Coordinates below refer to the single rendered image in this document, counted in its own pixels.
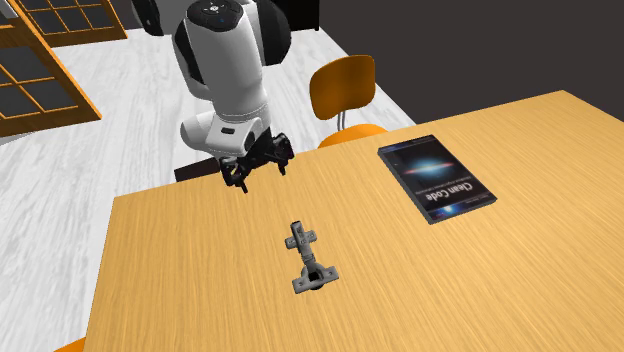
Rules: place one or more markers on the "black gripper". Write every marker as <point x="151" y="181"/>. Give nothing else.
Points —
<point x="258" y="151"/>

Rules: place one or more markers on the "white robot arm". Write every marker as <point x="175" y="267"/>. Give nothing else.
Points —
<point x="224" y="63"/>

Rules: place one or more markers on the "dark robot stand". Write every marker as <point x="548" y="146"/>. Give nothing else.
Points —
<point x="195" y="171"/>

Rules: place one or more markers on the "grey metal cabinet hinge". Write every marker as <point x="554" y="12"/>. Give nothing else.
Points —
<point x="307" y="258"/>

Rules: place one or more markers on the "orange chair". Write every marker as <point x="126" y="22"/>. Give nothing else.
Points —
<point x="73" y="346"/>
<point x="343" y="88"/>

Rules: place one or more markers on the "dark book with galaxy cover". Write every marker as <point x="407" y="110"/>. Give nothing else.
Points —
<point x="434" y="178"/>

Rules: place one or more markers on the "wooden table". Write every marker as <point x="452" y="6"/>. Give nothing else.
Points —
<point x="438" y="282"/>

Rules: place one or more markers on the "wooden framed glass door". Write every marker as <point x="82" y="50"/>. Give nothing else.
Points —
<point x="34" y="92"/>
<point x="73" y="19"/>

